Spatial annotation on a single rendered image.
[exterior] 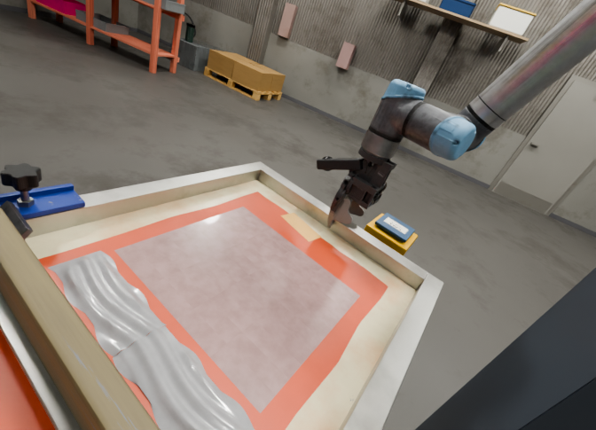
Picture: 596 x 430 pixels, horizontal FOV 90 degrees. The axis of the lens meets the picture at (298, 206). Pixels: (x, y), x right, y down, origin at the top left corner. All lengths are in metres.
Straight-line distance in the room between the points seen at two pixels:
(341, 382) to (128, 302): 0.32
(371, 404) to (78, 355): 0.33
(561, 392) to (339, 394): 0.40
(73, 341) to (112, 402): 0.07
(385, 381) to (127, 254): 0.44
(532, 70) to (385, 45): 5.93
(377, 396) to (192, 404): 0.23
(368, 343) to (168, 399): 0.32
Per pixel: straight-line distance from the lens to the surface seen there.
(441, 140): 0.61
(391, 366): 0.52
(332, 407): 0.48
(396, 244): 0.88
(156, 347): 0.46
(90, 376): 0.33
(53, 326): 0.37
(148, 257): 0.57
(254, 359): 0.47
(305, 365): 0.49
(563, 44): 0.72
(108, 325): 0.48
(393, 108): 0.65
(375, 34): 6.64
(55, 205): 0.61
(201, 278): 0.54
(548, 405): 0.75
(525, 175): 6.91
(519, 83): 0.72
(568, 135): 6.91
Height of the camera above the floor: 1.35
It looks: 29 degrees down
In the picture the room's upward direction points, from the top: 22 degrees clockwise
